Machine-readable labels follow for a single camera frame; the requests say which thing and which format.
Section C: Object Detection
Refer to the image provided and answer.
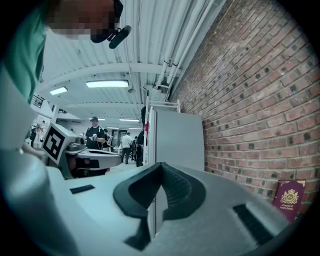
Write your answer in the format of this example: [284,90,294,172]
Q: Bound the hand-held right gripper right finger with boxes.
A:
[154,161,297,256]

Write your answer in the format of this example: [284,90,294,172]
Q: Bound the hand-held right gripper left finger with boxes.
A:
[0,149,164,256]

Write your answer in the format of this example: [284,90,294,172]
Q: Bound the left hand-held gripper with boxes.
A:
[41,122,124,180]

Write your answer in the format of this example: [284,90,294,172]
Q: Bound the short ceiling light panel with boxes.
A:
[49,86,69,96]

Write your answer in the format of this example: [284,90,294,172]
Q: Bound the long ceiling light panel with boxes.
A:
[85,79,130,89]

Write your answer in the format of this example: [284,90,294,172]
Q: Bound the maroon book with gold emblem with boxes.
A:
[271,179,307,224]

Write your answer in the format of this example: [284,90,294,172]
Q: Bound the white cabinet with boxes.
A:
[147,109,206,238]

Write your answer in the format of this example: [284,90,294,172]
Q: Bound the green shirt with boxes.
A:
[1,0,51,105]

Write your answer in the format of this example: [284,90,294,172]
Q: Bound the white ceiling pipes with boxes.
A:
[154,0,217,90]

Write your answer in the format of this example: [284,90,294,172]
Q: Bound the white metal rack frame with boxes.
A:
[143,96,181,166]

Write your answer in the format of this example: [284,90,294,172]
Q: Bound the black head-mounted camera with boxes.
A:
[89,0,133,50]

